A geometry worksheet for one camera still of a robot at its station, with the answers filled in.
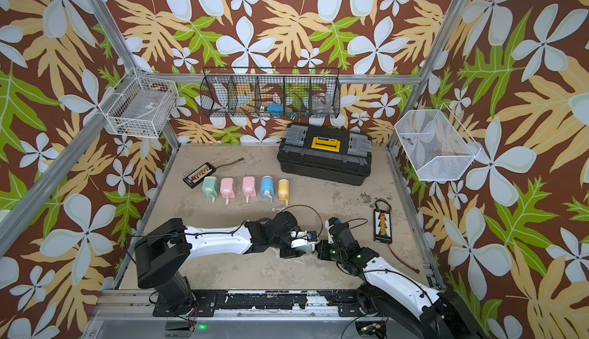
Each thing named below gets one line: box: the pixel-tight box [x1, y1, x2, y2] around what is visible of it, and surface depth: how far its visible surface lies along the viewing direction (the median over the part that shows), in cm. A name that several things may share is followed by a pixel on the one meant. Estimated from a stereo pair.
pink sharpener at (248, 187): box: [242, 176, 257, 204], surface depth 100 cm
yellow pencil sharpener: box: [277, 178, 290, 207], surface depth 97 cm
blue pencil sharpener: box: [260, 175, 275, 204], surface depth 98 cm
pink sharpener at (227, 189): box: [220, 177, 236, 205], surface depth 98 cm
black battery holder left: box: [183, 157, 245, 189], surface depth 109 cm
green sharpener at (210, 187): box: [201, 176, 220, 203], surface depth 98 cm
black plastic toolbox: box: [277, 122, 372, 187], surface depth 98 cm
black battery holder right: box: [373, 209, 393, 244], surface depth 92 cm
